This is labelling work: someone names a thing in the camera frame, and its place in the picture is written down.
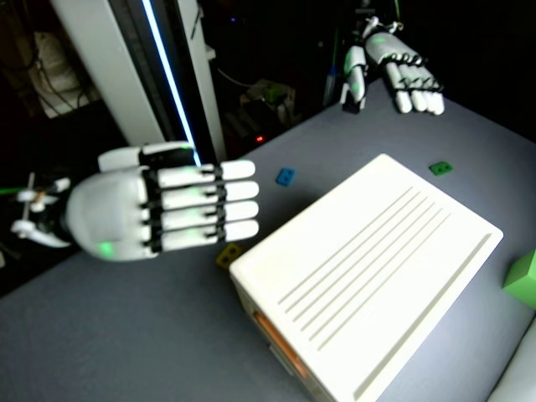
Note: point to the grey hanging tube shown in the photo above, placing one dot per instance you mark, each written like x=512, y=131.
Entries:
x=331, y=88

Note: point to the small green box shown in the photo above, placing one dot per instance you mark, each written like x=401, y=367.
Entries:
x=274, y=91

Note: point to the small dark green block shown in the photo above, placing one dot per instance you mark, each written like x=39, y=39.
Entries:
x=440, y=168

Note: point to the black device with red light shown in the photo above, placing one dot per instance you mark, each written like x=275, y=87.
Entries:
x=247, y=130

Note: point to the small blue block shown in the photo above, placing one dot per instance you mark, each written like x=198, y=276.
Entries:
x=285, y=176

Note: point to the white toy cabinet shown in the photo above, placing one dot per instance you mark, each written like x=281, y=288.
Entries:
x=368, y=259

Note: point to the small yellow block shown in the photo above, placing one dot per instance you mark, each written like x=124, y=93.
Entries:
x=228, y=255

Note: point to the large light green block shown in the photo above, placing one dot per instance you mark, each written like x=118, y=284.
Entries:
x=523, y=280

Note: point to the white column with light strip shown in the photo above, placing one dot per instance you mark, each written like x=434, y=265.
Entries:
x=109, y=75

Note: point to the white bag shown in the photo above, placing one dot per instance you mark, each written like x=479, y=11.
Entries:
x=58, y=75

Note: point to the grey table cloth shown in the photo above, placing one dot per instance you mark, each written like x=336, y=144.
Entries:
x=125, y=335

